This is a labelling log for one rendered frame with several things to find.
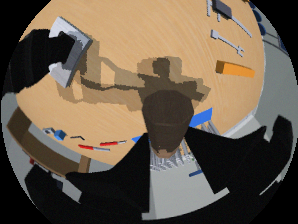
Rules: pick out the blue cube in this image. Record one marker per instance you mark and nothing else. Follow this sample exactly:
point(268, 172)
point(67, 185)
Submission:
point(60, 134)

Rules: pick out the blue flat strip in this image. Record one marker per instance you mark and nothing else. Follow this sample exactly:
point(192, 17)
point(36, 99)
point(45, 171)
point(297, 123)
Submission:
point(197, 119)

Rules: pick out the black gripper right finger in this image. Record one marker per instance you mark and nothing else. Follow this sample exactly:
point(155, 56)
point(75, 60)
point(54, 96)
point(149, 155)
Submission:
point(220, 157)

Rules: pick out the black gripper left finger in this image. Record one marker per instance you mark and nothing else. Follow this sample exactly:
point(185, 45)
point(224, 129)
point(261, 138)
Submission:
point(128, 180)

